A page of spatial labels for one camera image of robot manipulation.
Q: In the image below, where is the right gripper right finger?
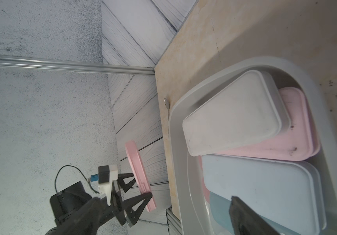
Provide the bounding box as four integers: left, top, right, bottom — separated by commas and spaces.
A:
229, 196, 279, 235

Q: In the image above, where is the left aluminium frame post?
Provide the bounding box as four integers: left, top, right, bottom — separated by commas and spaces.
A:
0, 55, 155, 75

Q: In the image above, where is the pink pencil case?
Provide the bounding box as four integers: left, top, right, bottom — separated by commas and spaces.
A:
197, 156, 210, 204
218, 87, 321, 161

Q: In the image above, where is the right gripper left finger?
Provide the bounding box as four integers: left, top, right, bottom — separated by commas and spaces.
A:
45, 198, 104, 235

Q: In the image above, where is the teal pencil case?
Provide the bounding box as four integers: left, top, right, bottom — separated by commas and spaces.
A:
210, 193, 235, 235

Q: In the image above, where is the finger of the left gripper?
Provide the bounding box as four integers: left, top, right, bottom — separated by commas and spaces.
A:
121, 192, 153, 227
116, 173, 136, 193

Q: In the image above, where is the light blue pencil case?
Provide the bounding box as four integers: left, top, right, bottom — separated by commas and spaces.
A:
202, 154, 327, 235

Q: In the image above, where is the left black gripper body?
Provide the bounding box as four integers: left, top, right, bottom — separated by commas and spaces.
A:
50, 181, 127, 226

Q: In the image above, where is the grey plastic storage box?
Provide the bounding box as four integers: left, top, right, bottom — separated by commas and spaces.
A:
169, 56, 337, 235

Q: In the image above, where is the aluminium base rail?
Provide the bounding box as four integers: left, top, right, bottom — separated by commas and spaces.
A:
165, 207, 183, 235

